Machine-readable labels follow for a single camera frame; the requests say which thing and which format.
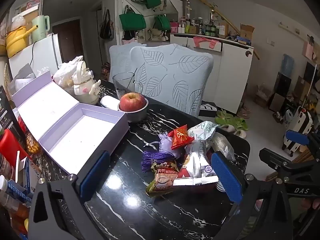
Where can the green slipper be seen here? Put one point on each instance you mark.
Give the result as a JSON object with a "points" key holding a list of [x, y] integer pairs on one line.
{"points": [[223, 117], [240, 124]]}

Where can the brown cardboard carton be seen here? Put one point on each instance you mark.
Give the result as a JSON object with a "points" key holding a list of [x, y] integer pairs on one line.
{"points": [[31, 13]]}

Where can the silver snack packet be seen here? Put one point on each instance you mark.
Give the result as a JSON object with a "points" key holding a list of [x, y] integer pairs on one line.
{"points": [[197, 162]]}

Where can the brown door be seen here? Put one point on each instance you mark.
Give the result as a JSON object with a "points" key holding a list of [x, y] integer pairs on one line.
{"points": [[71, 40]]}

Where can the white refrigerator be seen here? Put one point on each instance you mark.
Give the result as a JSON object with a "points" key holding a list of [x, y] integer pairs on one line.
{"points": [[42, 52]]}

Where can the glass mug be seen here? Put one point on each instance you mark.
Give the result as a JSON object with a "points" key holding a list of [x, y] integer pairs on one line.
{"points": [[122, 85]]}

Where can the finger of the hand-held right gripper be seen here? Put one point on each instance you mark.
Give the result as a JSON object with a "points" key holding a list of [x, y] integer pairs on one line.
{"points": [[296, 136], [271, 157]]}

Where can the brown snack packet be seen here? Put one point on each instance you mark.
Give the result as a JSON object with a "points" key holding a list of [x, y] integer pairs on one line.
{"points": [[162, 177]]}

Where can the red plastic bottle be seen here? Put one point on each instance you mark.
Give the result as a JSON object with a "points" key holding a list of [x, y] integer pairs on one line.
{"points": [[10, 142]]}

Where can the metal bowl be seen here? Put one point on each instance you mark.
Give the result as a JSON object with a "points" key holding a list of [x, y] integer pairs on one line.
{"points": [[136, 116]]}

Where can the white suitcase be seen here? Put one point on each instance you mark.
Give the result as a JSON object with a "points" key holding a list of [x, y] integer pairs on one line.
{"points": [[300, 120]]}

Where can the black printed packaging bag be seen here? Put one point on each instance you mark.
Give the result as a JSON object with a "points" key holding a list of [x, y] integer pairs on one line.
{"points": [[7, 112]]}

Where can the pink paper bag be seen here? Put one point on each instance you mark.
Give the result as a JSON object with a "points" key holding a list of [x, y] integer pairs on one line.
{"points": [[308, 51]]}

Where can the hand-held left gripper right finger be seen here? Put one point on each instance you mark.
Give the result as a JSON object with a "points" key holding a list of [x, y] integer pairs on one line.
{"points": [[226, 177]]}

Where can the grey paper bag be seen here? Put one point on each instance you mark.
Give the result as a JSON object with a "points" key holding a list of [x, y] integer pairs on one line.
{"points": [[23, 73]]}

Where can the red snack packet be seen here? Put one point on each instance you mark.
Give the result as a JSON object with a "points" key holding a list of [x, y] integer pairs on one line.
{"points": [[181, 137]]}

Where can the black and white shoe box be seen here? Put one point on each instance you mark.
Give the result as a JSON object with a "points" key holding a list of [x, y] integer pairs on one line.
{"points": [[208, 108]]}

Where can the person's right hand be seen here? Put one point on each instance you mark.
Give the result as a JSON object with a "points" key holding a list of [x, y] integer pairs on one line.
{"points": [[313, 203]]}

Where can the yellow snack pack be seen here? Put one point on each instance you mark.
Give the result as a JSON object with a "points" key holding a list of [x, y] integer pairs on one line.
{"points": [[33, 145]]}

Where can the blue carton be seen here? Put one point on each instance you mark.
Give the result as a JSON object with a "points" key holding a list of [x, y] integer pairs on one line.
{"points": [[17, 187]]}

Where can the stack of dark cartons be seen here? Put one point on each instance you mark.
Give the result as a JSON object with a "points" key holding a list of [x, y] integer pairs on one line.
{"points": [[282, 85]]}

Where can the black handbag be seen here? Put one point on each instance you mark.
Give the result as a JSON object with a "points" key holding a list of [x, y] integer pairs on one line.
{"points": [[107, 31]]}

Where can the clear plastic bag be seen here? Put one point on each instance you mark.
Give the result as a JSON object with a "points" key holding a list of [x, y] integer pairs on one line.
{"points": [[62, 75]]}

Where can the white roll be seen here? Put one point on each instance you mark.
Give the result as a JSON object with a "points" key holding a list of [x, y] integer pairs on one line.
{"points": [[108, 102]]}

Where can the clear plastic packet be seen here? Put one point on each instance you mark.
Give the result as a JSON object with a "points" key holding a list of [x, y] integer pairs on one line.
{"points": [[222, 142]]}

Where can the blue water jug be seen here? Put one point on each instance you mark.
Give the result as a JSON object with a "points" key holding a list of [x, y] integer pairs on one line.
{"points": [[289, 63]]}

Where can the wooden stair handrail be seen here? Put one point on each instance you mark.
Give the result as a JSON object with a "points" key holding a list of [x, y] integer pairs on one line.
{"points": [[225, 17]]}

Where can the lavender sachet with purple tassel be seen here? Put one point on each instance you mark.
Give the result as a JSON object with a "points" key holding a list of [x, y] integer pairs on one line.
{"points": [[166, 143]]}

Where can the lavender gift box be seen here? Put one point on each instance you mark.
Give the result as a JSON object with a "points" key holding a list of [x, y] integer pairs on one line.
{"points": [[62, 120]]}

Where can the white printed snack packet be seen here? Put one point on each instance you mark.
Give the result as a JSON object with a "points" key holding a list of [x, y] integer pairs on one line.
{"points": [[202, 130]]}

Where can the red apple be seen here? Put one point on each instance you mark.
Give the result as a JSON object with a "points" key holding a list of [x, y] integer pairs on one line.
{"points": [[132, 102]]}

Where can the pink cloth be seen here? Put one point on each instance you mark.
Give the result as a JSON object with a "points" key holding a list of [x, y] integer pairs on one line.
{"points": [[201, 41]]}

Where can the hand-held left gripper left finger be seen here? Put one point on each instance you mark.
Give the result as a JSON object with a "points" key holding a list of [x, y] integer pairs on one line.
{"points": [[96, 175]]}

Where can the grey leaf-pattern chair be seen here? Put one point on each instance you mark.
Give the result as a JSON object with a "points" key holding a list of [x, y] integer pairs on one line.
{"points": [[175, 80], [120, 57]]}

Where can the yellow pot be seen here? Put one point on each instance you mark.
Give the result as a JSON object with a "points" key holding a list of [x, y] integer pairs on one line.
{"points": [[17, 42]]}

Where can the open cardboard box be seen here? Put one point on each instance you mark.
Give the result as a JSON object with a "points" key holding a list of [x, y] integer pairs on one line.
{"points": [[246, 33]]}

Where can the white cartoon water bottle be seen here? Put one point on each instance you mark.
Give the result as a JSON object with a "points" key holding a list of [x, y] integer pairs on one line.
{"points": [[83, 90]]}

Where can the green electric kettle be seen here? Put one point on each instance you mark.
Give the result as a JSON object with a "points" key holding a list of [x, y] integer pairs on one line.
{"points": [[40, 30]]}

